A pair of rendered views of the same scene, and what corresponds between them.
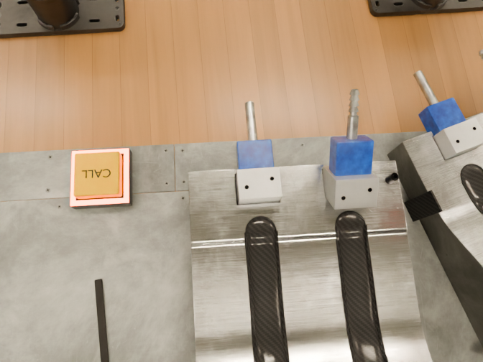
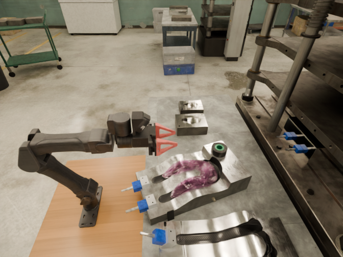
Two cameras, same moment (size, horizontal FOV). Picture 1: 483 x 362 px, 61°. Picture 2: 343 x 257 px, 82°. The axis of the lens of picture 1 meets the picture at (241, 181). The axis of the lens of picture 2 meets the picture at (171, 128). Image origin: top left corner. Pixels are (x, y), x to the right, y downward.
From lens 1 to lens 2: 0.35 m
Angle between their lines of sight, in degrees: 50
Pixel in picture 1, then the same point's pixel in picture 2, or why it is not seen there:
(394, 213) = (175, 224)
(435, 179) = (163, 210)
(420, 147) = (152, 213)
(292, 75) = not seen: outside the picture
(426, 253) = (184, 215)
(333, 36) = (99, 242)
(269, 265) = not seen: outside the picture
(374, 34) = (102, 226)
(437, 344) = (211, 215)
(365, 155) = (160, 231)
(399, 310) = (204, 225)
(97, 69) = not seen: outside the picture
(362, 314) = (207, 237)
